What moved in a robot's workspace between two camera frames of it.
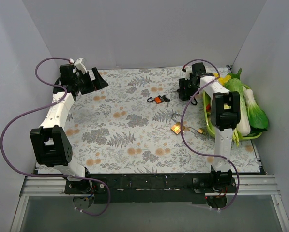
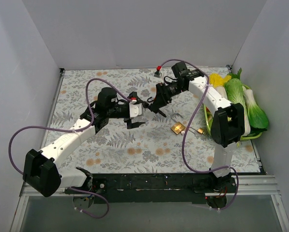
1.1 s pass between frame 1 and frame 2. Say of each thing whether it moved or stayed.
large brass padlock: stayed
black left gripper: moved
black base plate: stayed
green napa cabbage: stayed
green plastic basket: stayed
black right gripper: moved
